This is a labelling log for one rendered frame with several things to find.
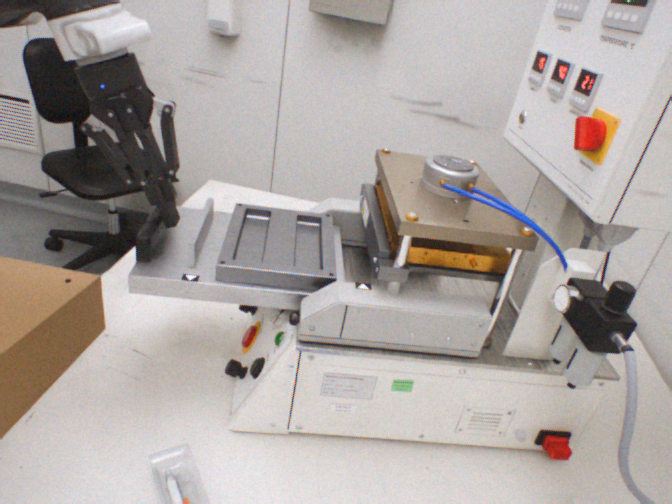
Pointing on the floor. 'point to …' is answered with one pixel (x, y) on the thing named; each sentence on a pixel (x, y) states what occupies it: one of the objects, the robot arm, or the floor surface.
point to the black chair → (50, 79)
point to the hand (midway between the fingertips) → (164, 202)
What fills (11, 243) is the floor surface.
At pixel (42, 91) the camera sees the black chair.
